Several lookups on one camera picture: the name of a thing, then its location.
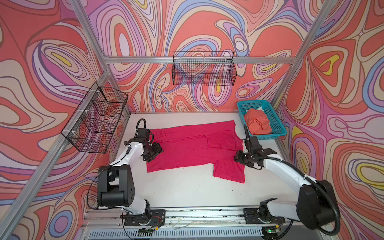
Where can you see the coral red t shirt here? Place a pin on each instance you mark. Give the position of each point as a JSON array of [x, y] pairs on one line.
[[257, 122]]

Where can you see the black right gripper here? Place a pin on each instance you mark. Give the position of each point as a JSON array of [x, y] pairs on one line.
[[239, 158]]

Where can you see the black wire basket back wall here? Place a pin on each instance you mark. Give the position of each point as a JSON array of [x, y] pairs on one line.
[[204, 73]]

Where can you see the aluminium horizontal back bar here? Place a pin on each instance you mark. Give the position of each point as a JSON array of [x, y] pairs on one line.
[[169, 60]]

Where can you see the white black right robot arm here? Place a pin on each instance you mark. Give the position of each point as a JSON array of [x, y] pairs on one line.
[[316, 206]]

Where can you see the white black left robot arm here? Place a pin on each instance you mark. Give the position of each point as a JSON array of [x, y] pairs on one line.
[[115, 182]]

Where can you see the aluminium frame corner post right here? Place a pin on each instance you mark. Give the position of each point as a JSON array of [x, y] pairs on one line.
[[314, 29]]

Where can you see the aluminium frame corner post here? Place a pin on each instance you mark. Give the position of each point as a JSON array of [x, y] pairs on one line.
[[314, 29], [99, 51]]

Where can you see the aluminium left wall bar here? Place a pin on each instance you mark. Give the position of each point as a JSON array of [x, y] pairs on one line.
[[20, 205]]

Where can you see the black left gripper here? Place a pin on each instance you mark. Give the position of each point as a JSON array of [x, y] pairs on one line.
[[158, 149]]

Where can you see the magenta t shirt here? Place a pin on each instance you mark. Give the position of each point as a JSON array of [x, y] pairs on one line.
[[197, 145]]

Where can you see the black wire basket left wall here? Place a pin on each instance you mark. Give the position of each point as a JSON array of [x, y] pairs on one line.
[[92, 125]]

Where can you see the black wire basket wall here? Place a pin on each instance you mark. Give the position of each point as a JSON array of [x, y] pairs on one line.
[[92, 125], [204, 73]]

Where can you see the aluminium frame corner post left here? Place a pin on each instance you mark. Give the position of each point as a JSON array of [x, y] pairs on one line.
[[99, 51]]

